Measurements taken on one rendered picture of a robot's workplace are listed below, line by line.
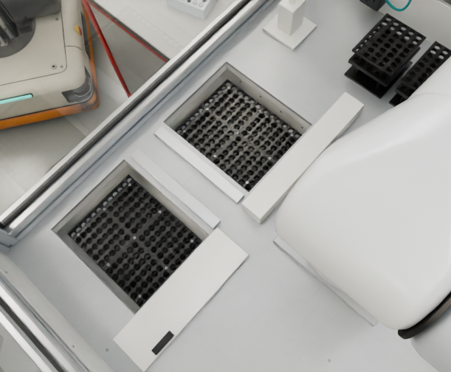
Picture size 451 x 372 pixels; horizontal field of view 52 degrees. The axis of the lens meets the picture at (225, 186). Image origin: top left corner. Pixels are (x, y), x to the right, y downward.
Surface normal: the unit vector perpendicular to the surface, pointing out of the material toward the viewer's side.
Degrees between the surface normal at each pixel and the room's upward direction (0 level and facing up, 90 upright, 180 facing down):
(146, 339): 0
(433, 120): 16
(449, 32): 90
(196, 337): 0
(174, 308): 0
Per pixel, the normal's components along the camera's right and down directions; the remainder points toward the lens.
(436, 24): -0.67, 0.70
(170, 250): -0.06, -0.35
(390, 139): -0.25, -0.50
